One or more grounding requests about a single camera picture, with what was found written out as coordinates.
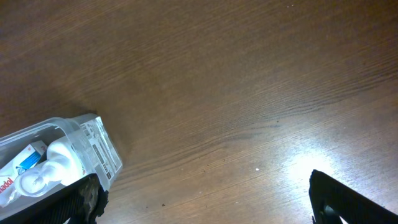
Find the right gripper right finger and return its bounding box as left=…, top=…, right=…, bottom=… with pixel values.
left=308, top=170, right=397, bottom=224

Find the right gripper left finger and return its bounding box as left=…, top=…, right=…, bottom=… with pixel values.
left=1, top=174, right=109, bottom=224

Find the white spray bottle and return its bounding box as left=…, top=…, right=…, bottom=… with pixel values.
left=14, top=137, right=87, bottom=197

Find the white Panadol box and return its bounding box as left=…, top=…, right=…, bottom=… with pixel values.
left=1, top=141, right=47, bottom=208

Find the clear plastic container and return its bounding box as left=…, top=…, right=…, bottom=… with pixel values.
left=1, top=114, right=123, bottom=219

